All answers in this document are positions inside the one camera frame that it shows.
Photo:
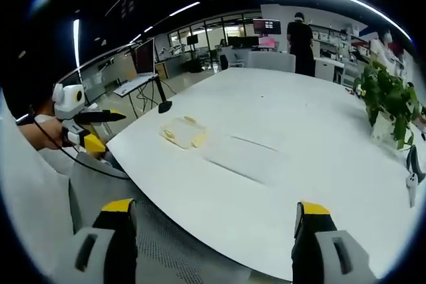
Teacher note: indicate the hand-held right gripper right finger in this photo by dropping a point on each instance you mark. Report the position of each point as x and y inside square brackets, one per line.
[333, 247]

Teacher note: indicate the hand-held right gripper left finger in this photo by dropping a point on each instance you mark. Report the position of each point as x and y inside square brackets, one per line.
[100, 244]

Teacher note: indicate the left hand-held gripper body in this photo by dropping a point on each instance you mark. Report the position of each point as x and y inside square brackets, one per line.
[68, 104]

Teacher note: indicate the white laptop stand table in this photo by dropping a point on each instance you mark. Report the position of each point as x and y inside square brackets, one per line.
[133, 84]

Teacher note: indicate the grey mesh chair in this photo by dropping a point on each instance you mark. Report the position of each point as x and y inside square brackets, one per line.
[159, 230]

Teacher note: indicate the black desk stand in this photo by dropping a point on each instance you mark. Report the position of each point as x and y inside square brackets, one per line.
[164, 106]

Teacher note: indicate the open laptop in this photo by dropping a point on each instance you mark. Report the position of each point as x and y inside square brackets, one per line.
[145, 56]

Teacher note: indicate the person's white clothing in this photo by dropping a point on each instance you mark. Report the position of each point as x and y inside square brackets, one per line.
[30, 204]

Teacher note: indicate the white plant pot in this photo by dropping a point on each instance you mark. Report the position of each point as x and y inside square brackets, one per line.
[382, 129]

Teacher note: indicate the short ceiling light strip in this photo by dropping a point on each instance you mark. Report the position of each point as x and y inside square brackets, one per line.
[184, 9]

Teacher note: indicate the white office chair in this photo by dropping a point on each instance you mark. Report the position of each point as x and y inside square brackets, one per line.
[238, 59]

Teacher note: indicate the black desk monitors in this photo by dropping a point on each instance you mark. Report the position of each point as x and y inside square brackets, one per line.
[243, 42]

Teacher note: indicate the green potted plant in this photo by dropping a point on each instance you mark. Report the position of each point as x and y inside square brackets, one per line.
[386, 87]

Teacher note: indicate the white chair back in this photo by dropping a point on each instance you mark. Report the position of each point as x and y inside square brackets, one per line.
[271, 62]

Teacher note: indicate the wall monitor screen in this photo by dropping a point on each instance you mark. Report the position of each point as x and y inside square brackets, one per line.
[267, 27]

